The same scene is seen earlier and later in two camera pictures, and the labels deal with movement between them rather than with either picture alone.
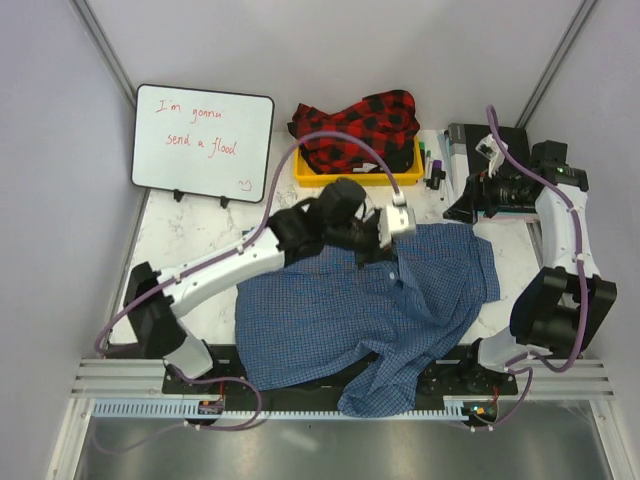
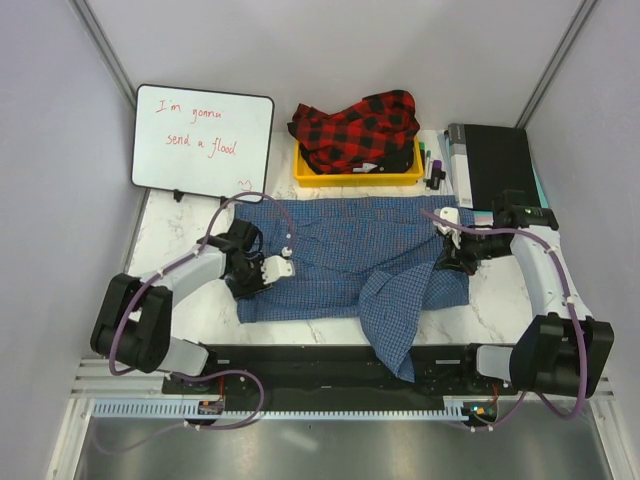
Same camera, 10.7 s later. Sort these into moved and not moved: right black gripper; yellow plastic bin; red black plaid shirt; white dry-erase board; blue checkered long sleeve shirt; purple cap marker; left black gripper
Moved: left black gripper; blue checkered long sleeve shirt; right black gripper
Not moved: white dry-erase board; red black plaid shirt; yellow plastic bin; purple cap marker
